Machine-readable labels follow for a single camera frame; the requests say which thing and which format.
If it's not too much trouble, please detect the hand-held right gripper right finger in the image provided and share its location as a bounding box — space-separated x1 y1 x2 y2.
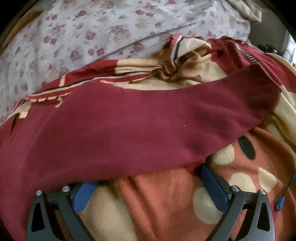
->
200 163 275 241

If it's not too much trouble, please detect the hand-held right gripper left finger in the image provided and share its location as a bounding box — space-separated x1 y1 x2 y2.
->
26 181 99 241

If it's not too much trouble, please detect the maroon garment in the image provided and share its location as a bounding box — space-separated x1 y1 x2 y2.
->
0 64 282 241

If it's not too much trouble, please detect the red cream orange printed blanket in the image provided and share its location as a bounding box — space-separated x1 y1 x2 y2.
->
0 34 296 241

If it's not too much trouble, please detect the cream curved rim object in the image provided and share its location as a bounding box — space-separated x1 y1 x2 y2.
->
266 52 296 71

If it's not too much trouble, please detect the floral bed sheet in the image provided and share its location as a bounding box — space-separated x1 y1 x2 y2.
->
0 0 252 127

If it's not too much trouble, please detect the beige cloth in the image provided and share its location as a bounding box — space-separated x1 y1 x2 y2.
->
228 0 263 23

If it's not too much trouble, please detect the cable with blue connector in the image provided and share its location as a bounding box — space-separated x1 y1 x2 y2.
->
275 170 296 212

